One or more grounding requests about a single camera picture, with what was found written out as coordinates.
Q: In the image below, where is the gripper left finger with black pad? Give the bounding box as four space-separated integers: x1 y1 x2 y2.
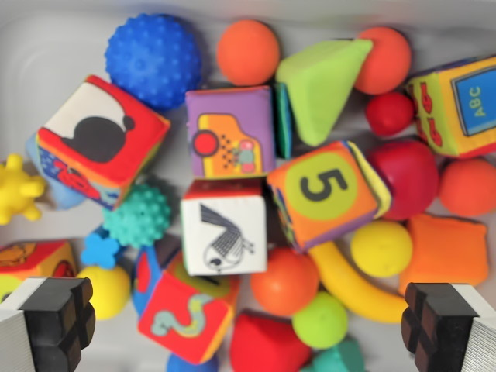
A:
0 275 97 372

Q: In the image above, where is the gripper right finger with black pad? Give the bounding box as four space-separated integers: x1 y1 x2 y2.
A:
401 281 496 372

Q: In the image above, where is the red black silhouette fabric cube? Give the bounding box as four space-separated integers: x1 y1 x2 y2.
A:
35 74 171 212

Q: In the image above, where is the white plastic bin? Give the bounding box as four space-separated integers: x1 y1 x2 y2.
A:
0 0 496 372

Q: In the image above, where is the orange yellow fabric cube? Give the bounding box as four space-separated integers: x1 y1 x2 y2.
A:
0 239 78 305

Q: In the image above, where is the yellow ball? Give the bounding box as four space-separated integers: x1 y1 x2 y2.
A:
76 263 132 321
350 219 414 278

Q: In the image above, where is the orange fabric square cushion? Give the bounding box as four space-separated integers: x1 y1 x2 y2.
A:
398 212 489 287

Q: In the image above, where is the blue flower foam piece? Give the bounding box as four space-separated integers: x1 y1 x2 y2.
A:
80 226 127 270

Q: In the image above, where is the yellow toy banana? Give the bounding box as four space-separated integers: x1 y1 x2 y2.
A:
308 240 408 325

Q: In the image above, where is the teal fabric block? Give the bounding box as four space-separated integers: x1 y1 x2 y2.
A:
300 336 367 372

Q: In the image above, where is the green ball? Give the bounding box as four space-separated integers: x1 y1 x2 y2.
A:
291 291 349 349

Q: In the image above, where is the light blue fabric block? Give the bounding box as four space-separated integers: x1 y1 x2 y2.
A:
25 133 88 212

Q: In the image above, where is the red snake print fabric cube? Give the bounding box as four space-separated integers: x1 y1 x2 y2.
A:
132 244 241 366

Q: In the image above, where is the teal bumpy ball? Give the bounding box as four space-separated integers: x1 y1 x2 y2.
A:
102 183 173 249

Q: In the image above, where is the yellow spiky toy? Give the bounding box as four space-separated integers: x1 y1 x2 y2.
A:
0 153 47 226

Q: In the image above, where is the orange ball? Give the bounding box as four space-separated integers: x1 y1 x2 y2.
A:
438 157 496 218
215 19 281 87
250 246 321 317
353 26 412 96

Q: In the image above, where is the large red ball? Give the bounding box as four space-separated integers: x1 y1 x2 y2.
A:
367 139 440 222

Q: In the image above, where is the number five fabric cube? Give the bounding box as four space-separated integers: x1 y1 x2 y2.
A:
266 139 393 253

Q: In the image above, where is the red fabric block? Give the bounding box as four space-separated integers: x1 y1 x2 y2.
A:
229 309 313 372

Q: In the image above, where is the white bird print fabric cube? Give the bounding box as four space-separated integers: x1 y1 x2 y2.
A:
180 177 269 277

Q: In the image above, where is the ABC print fabric cube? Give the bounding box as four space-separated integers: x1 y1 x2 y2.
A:
405 55 496 160

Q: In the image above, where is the small red ball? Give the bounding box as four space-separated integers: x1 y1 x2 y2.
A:
365 91 415 137

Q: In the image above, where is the purple car print fabric cube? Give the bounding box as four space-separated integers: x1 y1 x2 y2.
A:
184 84 277 180

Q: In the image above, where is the teal blue fabric cube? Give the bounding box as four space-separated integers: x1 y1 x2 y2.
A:
273 81 295 160

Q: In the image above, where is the green fabric wedge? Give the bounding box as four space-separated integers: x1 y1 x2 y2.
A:
274 37 374 147

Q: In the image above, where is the blue bumpy rubber ball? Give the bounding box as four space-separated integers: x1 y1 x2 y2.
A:
104 13 203 113

